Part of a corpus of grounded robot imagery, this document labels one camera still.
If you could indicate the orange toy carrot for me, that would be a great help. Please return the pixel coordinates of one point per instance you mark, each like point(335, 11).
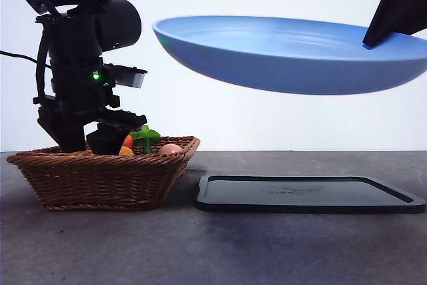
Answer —
point(128, 140)

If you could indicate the yellow corn cob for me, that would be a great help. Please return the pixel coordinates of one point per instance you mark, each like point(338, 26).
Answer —
point(126, 151)

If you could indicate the blue round plate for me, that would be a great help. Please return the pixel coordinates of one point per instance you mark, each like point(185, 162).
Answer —
point(267, 61)

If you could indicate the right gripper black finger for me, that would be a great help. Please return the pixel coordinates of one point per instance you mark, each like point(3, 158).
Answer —
point(397, 4)

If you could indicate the green leafy vegetable sprig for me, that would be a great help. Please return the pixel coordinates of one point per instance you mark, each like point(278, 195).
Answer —
point(146, 135)

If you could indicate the brown egg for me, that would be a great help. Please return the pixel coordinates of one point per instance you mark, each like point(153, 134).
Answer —
point(171, 149)

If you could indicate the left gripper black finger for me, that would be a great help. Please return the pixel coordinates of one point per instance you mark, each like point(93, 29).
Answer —
point(68, 135)
point(105, 141)

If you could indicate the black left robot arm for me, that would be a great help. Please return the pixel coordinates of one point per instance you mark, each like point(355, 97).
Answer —
point(120, 24)

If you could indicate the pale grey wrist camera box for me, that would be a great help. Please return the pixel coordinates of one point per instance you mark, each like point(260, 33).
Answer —
point(128, 76)

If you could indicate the black rectangular tray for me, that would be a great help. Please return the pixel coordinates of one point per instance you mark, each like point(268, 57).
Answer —
point(300, 195)

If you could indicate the brown wicker basket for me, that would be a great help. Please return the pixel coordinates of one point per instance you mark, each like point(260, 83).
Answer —
point(100, 181)

